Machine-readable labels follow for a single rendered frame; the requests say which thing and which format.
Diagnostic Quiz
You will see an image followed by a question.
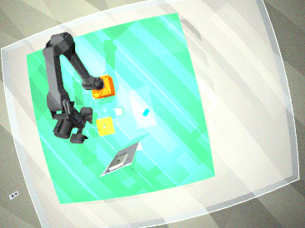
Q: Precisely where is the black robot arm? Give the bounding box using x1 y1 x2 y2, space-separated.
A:
42 32 105 139

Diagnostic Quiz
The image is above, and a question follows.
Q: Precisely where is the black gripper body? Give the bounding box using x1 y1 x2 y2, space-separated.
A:
70 107 93 144

